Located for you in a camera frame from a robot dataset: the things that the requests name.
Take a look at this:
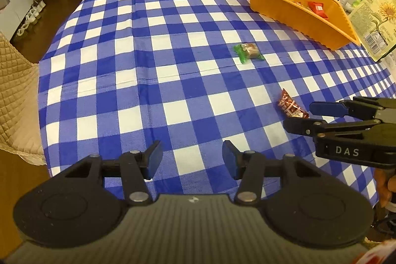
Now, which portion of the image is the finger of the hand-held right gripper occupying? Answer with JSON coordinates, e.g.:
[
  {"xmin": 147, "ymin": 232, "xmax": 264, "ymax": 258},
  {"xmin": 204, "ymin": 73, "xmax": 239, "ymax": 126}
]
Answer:
[
  {"xmin": 309, "ymin": 96, "xmax": 396, "ymax": 122},
  {"xmin": 284, "ymin": 116, "xmax": 382, "ymax": 138}
]

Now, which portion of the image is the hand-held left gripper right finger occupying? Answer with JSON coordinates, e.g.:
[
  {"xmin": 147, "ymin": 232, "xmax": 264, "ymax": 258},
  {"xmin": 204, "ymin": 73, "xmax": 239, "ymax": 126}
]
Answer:
[{"xmin": 223, "ymin": 140, "xmax": 322, "ymax": 206}]

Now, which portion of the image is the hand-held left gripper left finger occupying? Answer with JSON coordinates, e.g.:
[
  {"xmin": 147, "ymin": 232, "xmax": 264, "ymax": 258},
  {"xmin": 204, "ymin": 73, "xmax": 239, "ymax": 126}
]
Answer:
[{"xmin": 63, "ymin": 140, "xmax": 163, "ymax": 206}]

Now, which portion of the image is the dark red patterned candy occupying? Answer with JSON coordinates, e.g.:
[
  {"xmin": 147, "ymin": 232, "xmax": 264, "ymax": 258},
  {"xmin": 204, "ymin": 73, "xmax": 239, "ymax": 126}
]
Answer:
[{"xmin": 277, "ymin": 89, "xmax": 310, "ymax": 119}]

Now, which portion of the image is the green candy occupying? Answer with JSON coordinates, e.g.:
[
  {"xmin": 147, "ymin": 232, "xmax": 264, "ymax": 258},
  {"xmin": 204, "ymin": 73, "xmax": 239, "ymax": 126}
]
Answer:
[{"xmin": 233, "ymin": 43, "xmax": 266, "ymax": 64}]

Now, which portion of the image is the orange plastic tray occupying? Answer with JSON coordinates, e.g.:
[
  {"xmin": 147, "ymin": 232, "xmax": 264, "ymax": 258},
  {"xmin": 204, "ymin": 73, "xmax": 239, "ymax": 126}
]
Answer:
[{"xmin": 243, "ymin": 0, "xmax": 362, "ymax": 50}]

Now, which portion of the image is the red candy with white print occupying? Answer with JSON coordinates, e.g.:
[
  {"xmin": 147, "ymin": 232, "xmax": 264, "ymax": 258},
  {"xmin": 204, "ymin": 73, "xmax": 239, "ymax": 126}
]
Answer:
[{"xmin": 307, "ymin": 0, "xmax": 329, "ymax": 19}]

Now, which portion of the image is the person's right hand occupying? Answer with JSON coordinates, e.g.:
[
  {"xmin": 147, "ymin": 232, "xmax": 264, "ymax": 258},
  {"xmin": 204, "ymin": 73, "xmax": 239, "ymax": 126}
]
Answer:
[{"xmin": 374, "ymin": 168, "xmax": 396, "ymax": 209}]

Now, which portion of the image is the blue white checkered tablecloth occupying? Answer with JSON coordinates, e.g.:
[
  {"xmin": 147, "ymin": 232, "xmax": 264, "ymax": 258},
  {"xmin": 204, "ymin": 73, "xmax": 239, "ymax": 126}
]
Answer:
[{"xmin": 38, "ymin": 0, "xmax": 396, "ymax": 209}]

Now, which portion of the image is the sunflower seed bag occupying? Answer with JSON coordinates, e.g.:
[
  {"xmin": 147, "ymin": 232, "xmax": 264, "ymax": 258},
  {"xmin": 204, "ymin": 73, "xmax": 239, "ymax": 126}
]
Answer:
[{"xmin": 349, "ymin": 0, "xmax": 396, "ymax": 62}]

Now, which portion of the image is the red white cloth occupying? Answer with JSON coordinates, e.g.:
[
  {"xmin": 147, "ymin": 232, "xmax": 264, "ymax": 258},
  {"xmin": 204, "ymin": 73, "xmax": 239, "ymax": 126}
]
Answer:
[{"xmin": 353, "ymin": 239, "xmax": 396, "ymax": 264}]

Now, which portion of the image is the beige quilted chair cover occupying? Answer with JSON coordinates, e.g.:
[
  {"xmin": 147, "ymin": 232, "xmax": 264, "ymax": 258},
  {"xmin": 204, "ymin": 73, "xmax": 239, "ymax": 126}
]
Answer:
[{"xmin": 0, "ymin": 32, "xmax": 48, "ymax": 166}]

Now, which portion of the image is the row of shoes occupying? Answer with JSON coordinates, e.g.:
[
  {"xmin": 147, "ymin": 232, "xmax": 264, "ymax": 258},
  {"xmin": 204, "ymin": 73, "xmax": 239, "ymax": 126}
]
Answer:
[{"xmin": 17, "ymin": 0, "xmax": 66, "ymax": 37}]

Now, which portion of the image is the black cable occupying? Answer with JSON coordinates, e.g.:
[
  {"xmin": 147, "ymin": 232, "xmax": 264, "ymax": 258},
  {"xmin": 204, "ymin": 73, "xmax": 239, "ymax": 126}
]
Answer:
[{"xmin": 371, "ymin": 211, "xmax": 396, "ymax": 236}]

